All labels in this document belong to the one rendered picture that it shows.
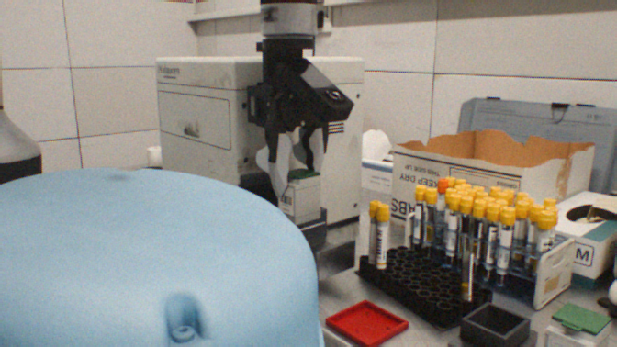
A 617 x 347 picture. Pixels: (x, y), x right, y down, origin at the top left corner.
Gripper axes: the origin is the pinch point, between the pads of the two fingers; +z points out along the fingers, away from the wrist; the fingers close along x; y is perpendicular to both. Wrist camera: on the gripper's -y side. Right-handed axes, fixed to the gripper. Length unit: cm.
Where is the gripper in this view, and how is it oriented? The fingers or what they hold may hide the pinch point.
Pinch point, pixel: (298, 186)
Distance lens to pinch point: 66.2
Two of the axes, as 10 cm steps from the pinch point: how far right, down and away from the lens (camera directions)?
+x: -7.6, 1.6, -6.3
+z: 0.0, 9.7, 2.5
